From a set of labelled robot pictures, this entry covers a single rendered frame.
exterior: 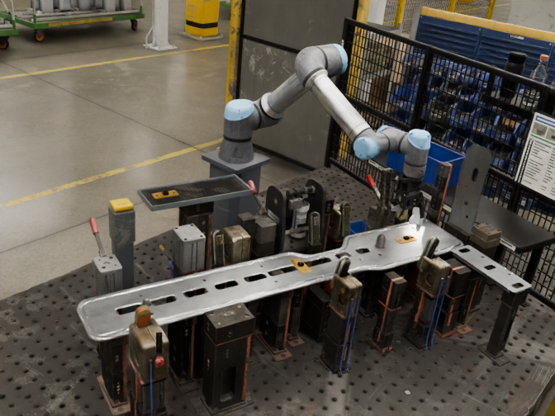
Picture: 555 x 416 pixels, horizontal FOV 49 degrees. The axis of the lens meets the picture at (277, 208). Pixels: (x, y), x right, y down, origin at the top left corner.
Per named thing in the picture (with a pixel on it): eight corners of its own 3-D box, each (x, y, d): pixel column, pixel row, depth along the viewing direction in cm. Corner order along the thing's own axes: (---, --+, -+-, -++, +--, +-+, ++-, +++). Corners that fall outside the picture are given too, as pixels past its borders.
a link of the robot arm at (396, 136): (369, 127, 206) (396, 137, 199) (388, 121, 213) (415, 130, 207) (366, 148, 209) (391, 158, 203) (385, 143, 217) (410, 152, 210)
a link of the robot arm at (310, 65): (290, 41, 207) (378, 147, 192) (310, 39, 214) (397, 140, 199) (275, 67, 214) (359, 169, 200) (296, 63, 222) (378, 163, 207)
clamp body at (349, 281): (332, 380, 196) (348, 292, 180) (311, 356, 205) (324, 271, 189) (355, 371, 201) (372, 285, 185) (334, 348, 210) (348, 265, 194)
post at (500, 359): (499, 366, 209) (522, 298, 196) (475, 347, 218) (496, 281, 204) (511, 361, 213) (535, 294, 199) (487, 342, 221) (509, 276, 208)
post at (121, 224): (116, 327, 209) (113, 215, 189) (110, 314, 214) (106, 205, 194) (138, 321, 212) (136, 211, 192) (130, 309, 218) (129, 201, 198)
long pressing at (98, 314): (95, 351, 156) (95, 346, 155) (73, 302, 172) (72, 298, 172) (467, 247, 224) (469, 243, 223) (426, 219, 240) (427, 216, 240)
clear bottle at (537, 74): (531, 108, 238) (546, 58, 229) (518, 103, 242) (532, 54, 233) (542, 106, 241) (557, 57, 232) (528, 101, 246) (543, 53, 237)
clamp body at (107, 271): (101, 371, 189) (96, 275, 173) (91, 349, 198) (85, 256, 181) (130, 362, 194) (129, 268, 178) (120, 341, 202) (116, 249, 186)
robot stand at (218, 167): (197, 238, 268) (201, 154, 249) (230, 223, 282) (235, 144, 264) (230, 256, 256) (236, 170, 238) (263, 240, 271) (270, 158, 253)
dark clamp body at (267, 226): (251, 323, 218) (260, 231, 201) (234, 302, 228) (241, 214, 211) (277, 315, 224) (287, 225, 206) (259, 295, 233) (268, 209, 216)
